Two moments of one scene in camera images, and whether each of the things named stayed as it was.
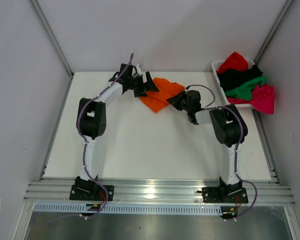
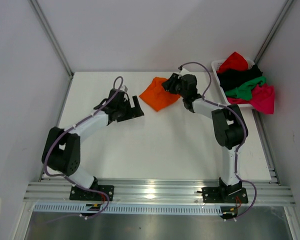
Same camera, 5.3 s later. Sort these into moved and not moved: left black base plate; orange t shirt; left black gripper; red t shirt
Moved: left black gripper
Not moved: red t shirt; left black base plate; orange t shirt
